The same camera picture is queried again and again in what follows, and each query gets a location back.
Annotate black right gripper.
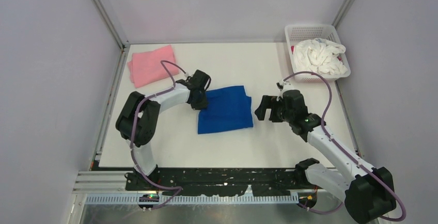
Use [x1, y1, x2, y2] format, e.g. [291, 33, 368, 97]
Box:
[255, 94, 294, 123]

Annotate blue printed t shirt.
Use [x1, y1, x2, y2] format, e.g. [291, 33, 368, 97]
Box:
[197, 85, 254, 134]

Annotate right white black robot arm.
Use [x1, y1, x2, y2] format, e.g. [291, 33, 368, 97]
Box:
[255, 90, 397, 223]

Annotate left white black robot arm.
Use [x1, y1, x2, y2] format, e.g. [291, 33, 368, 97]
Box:
[115, 70, 211, 190]

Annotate pink folded t shirt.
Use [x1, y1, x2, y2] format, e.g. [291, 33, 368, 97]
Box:
[128, 45, 176, 88]

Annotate white crumpled t shirt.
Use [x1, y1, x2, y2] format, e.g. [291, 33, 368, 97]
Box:
[292, 38, 348, 75]

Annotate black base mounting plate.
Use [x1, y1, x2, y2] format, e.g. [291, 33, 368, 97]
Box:
[148, 168, 317, 197]

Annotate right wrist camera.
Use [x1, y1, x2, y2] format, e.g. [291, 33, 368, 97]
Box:
[276, 81, 295, 96]

